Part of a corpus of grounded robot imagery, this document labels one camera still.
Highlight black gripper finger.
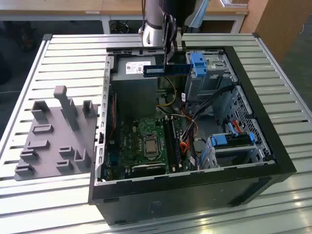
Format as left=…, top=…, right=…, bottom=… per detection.
left=172, top=17, right=187, bottom=62
left=163, top=14, right=175, bottom=72

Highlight blue RAM stick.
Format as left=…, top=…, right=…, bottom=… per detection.
left=143, top=64, right=192, bottom=78

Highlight installed RAM stick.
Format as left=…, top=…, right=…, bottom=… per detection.
left=171, top=117, right=183, bottom=168

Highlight black RAM slot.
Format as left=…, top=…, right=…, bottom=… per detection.
left=163, top=116, right=176, bottom=172

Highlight silver drive bay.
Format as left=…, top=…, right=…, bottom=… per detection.
left=184, top=52, right=239, bottom=101

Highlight grey power supply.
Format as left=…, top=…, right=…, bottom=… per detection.
left=111, top=55, right=166, bottom=118

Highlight perforated silver drive cage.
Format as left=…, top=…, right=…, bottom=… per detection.
left=211, top=85, right=272, bottom=169

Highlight wooden cabinet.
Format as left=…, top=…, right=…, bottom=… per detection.
left=240, top=0, right=312, bottom=63

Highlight round grey speaker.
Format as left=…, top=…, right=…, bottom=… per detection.
left=193, top=138, right=208, bottom=154

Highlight hard disk in blue carrier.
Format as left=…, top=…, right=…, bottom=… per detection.
left=209, top=133, right=255, bottom=148

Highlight green motherboard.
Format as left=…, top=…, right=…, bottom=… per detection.
left=106, top=114, right=193, bottom=181

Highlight CPU socket with silver CPU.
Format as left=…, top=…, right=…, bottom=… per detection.
left=142, top=133, right=160, bottom=160

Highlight black graphics card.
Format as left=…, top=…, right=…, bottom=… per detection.
left=131, top=162, right=167, bottom=178

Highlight grey parts rack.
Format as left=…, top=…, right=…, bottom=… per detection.
left=14, top=85, right=102, bottom=181

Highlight black PC case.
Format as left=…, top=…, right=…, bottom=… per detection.
left=87, top=45, right=297, bottom=226

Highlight blue drive carrier handle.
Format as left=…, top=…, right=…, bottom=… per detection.
left=191, top=52, right=208, bottom=77

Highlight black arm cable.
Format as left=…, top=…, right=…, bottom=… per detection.
left=138, top=0, right=147, bottom=35

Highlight yellow wires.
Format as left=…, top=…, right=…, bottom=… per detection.
left=156, top=76, right=178, bottom=108

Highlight red wire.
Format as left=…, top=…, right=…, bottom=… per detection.
left=108, top=94, right=116, bottom=143

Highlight blue disk wire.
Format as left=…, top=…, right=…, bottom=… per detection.
left=227, top=122, right=239, bottom=137

